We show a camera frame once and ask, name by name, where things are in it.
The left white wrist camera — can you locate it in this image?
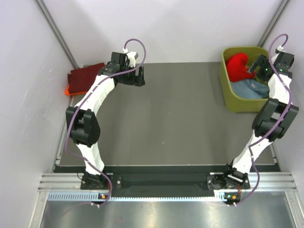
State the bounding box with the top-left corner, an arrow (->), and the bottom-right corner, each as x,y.
123,48 -> 138,68

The aluminium frame rail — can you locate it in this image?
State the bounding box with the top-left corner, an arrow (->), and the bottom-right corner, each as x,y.
38,172 -> 297,192

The right aluminium corner post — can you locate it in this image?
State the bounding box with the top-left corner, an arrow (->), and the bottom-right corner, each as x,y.
257,0 -> 291,47

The olive green plastic bin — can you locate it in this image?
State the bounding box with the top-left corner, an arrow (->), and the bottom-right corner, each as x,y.
218,46 -> 268,113

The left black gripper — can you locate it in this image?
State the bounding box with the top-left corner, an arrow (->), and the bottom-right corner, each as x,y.
120,63 -> 144,86

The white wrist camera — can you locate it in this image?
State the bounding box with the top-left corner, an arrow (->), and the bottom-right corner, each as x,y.
271,45 -> 284,65
123,48 -> 138,68

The red t shirt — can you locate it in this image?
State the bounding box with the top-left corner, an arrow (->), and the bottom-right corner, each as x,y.
225,53 -> 255,82

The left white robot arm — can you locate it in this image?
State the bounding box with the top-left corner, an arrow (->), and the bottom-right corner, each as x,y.
66,49 -> 145,190

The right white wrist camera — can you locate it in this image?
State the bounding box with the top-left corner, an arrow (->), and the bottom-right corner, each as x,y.
271,45 -> 284,65

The aluminium corner post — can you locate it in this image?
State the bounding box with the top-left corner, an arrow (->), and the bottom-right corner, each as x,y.
257,0 -> 291,47
34,0 -> 79,69

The grey slotted cable duct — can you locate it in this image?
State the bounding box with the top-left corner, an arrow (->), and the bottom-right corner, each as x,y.
47,192 -> 239,202

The folded maroon t shirt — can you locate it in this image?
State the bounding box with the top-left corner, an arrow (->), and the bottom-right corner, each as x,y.
67,63 -> 105,94

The folded orange t shirt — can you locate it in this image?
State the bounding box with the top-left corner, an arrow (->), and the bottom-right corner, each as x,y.
65,86 -> 84,96

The left aluminium corner post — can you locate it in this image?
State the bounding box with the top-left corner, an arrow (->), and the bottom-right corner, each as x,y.
34,0 -> 79,69

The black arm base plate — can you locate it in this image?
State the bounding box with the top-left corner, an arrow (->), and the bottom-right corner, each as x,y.
80,173 -> 250,190

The light blue t shirt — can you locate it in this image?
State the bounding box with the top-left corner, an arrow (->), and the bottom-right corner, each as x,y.
230,79 -> 269,99

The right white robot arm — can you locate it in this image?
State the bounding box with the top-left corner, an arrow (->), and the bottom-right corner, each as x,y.
221,47 -> 299,189

